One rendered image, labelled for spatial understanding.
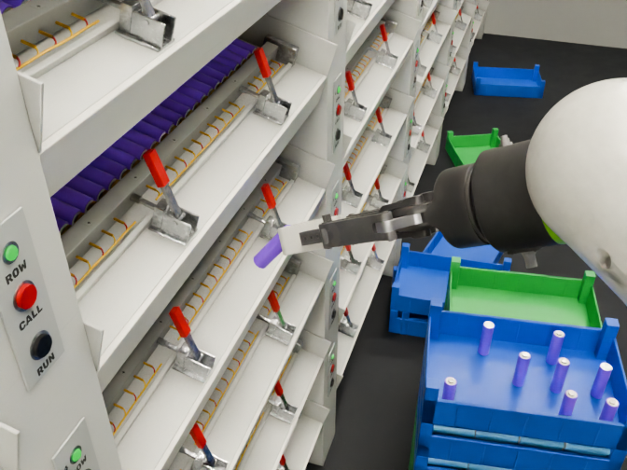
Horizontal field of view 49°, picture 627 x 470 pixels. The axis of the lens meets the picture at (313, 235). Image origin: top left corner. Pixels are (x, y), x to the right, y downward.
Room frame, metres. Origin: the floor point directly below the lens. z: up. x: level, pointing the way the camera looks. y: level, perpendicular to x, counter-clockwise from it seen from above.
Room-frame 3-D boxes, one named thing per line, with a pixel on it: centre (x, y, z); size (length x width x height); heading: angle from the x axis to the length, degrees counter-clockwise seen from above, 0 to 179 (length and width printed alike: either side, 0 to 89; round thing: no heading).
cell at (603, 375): (0.73, -0.44, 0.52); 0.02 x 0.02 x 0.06
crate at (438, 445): (0.76, -0.33, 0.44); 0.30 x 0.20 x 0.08; 80
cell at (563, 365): (0.75, -0.38, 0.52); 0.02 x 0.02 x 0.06
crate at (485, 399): (0.76, -0.33, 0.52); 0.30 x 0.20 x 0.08; 80
